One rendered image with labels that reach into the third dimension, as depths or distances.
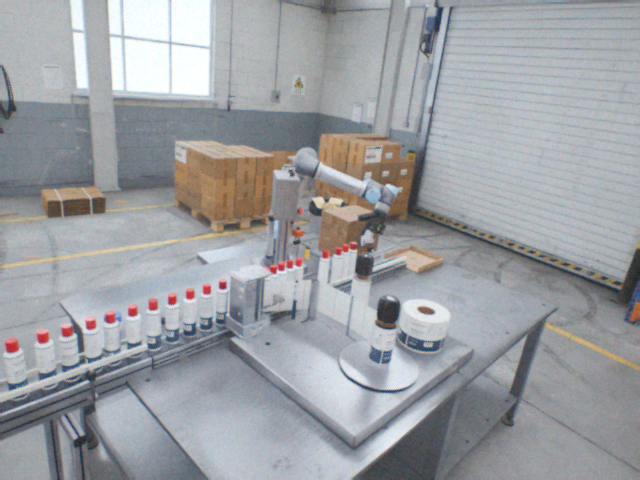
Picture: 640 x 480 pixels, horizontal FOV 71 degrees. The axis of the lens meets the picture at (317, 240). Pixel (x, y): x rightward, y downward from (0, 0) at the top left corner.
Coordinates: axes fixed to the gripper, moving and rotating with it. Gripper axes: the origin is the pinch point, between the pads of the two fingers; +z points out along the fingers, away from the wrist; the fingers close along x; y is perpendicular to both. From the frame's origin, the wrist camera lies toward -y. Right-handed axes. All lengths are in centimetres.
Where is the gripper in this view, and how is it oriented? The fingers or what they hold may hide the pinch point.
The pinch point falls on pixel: (361, 243)
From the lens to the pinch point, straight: 249.5
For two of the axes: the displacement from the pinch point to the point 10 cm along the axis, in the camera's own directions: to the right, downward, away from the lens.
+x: 5.8, 3.2, 7.5
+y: 6.9, 3.0, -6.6
